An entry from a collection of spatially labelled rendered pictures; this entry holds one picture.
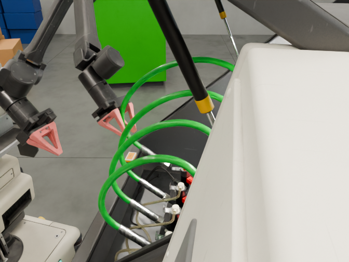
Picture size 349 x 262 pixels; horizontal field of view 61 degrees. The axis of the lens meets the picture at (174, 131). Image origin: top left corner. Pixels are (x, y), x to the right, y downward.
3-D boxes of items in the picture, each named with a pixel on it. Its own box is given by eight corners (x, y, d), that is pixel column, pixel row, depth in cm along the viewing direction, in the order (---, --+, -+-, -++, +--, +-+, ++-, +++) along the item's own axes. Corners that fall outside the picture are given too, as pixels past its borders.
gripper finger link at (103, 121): (143, 126, 81) (123, 97, 80) (130, 133, 74) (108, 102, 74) (126, 138, 84) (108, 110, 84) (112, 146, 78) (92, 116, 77)
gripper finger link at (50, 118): (57, 153, 67) (29, 121, 66) (46, 165, 71) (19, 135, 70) (78, 139, 72) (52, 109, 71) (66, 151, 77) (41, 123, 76)
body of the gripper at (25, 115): (34, 124, 66) (11, 99, 65) (19, 144, 72) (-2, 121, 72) (55, 113, 71) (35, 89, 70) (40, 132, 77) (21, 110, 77)
